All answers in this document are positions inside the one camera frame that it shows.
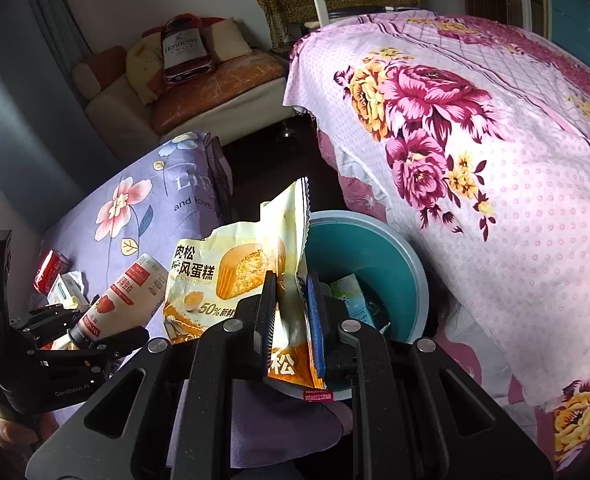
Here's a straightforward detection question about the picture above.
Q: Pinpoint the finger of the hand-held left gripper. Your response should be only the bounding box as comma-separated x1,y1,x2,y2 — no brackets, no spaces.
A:
8,304,98,343
25,326,151,368

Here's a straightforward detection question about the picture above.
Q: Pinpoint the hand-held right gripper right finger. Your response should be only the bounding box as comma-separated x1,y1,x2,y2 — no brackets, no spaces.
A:
305,270,556,480

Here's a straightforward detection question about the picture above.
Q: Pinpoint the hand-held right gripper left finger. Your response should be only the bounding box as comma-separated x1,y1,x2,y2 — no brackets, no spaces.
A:
25,270,281,480

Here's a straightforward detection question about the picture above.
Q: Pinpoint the white tissue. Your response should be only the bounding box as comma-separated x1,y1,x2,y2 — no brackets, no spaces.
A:
46,270,93,311

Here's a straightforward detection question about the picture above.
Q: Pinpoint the cream cake packet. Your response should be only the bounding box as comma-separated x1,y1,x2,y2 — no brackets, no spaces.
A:
162,177,328,393

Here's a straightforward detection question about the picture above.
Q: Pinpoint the white strawberry drink bottle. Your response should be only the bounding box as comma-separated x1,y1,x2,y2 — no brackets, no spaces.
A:
68,255,170,348

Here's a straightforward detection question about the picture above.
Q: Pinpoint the red soda can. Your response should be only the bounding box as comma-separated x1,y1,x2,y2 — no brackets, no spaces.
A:
34,249,71,295

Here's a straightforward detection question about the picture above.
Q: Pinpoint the teal plastic bin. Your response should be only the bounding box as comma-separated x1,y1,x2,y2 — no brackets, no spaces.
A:
265,210,431,401

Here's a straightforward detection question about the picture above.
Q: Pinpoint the person's left hand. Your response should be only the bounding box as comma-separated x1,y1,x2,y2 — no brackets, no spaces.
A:
0,402,58,448

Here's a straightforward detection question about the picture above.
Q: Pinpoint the light blue packet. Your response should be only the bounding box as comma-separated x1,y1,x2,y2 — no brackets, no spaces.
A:
330,274,378,331

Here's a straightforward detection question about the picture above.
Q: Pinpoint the purple floral blanket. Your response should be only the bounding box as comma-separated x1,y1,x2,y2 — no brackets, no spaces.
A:
38,131,353,468

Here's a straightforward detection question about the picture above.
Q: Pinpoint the grey-blue curtain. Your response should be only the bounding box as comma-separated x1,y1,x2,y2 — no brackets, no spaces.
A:
0,0,126,211

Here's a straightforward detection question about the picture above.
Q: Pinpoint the cream sofa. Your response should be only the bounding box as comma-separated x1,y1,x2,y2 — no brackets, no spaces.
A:
70,17,291,166

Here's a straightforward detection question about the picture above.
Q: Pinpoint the pink floral blanket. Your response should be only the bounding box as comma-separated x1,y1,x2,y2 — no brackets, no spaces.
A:
282,10,590,471

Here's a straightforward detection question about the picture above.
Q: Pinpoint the orange seat cushion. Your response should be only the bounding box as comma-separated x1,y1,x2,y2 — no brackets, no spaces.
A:
152,52,288,133

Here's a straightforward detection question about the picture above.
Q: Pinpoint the yellow cushion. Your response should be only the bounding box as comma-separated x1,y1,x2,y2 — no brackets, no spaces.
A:
125,40,168,106

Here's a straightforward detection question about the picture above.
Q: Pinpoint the cream cushion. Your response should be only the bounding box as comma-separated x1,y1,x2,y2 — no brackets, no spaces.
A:
207,17,253,63

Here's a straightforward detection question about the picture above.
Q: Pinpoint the bottle-shaped pillow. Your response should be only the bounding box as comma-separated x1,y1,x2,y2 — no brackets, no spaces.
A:
160,15,213,86

